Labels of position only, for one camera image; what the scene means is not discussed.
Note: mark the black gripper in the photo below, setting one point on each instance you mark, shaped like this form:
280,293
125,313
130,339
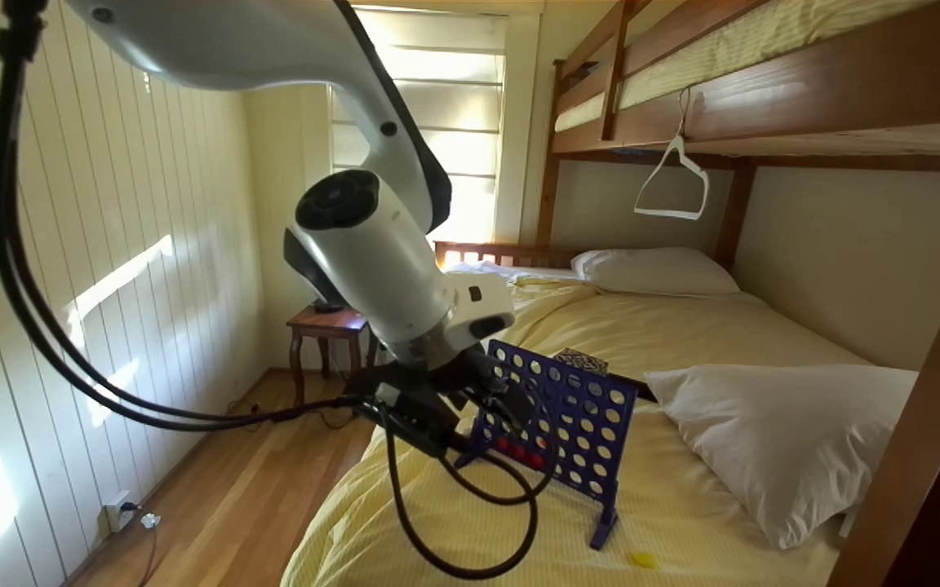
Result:
423,407

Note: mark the orange game chip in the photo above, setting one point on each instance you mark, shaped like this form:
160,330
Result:
519,455

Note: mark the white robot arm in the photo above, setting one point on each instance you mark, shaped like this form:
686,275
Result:
358,236

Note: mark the blue connect four gameboard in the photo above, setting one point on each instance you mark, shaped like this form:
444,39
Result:
578,423

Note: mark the yellow game chip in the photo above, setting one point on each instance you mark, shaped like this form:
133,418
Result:
637,558

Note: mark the white pillow near gameboard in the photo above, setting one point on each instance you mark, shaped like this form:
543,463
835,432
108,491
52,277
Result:
794,446

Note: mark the yellow striped bed sheet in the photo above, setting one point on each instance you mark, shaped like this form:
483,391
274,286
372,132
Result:
672,503

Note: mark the small wooden nightstand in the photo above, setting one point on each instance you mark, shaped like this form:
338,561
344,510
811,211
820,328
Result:
328,328

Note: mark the upper bunk mattress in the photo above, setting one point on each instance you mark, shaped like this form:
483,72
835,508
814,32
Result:
734,43

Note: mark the white pillow near wall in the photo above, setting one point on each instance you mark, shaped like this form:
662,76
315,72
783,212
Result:
672,272

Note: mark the wooden bunk bed frame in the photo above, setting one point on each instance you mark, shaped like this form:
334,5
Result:
863,100

